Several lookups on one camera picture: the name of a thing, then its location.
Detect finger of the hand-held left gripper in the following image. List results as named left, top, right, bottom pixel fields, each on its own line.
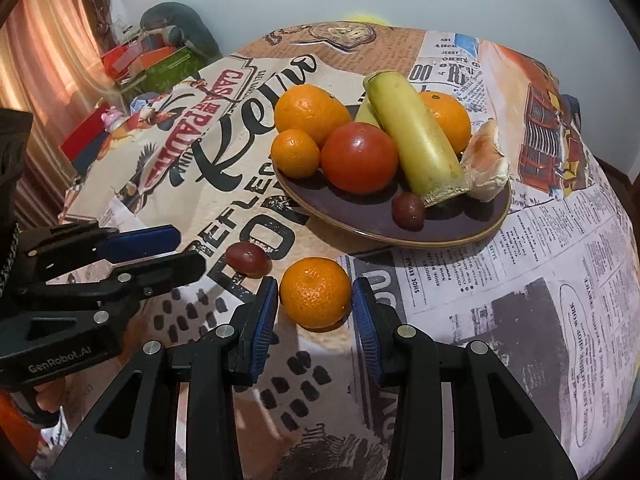
left=22, top=225, right=182, bottom=274
left=15, top=251, right=207, bottom=322

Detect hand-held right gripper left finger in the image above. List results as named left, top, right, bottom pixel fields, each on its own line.
left=50, top=276, right=280, bottom=480

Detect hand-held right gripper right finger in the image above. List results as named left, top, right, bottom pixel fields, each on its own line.
left=351, top=276, right=576, bottom=480

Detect small mandarin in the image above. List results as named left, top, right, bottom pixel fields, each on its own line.
left=271, top=129, right=321, bottom=179
left=279, top=257, right=352, bottom=330

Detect dark red grape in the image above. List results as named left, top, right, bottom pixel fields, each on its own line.
left=391, top=192, right=427, bottom=232
left=225, top=242, right=273, bottom=279

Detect purple round plate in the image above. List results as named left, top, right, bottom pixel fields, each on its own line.
left=274, top=105, right=512, bottom=249

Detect red tomato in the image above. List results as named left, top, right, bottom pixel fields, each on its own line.
left=321, top=122, right=399, bottom=196

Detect peeled citrus piece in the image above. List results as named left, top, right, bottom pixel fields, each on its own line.
left=460, top=119, right=511, bottom=203

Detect yellow-green banana piece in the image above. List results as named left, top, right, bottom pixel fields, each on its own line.
left=363, top=71, right=471, bottom=208
left=355, top=96, right=381, bottom=128

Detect large orange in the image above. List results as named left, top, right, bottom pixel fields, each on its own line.
left=419, top=91, right=472, bottom=155
left=274, top=84, right=353, bottom=148

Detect person's left hand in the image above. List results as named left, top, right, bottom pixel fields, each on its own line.
left=34, top=377, right=66, bottom=414

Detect red flat box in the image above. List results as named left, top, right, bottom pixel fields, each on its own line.
left=60, top=105, right=120, bottom=163

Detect newspaper print tablecloth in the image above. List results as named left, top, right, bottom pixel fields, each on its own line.
left=57, top=21, right=633, bottom=480

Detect cartoon print bedsheet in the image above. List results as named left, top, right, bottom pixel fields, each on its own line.
left=107, top=91, right=173, bottom=133

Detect red gift boxes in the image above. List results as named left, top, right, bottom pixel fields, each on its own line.
left=101, top=34, right=177, bottom=80

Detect striped pink curtain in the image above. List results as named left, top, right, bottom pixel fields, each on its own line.
left=0, top=0, right=121, bottom=216

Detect grey plush seal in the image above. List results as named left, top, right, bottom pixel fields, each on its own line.
left=140, top=2, right=223, bottom=61

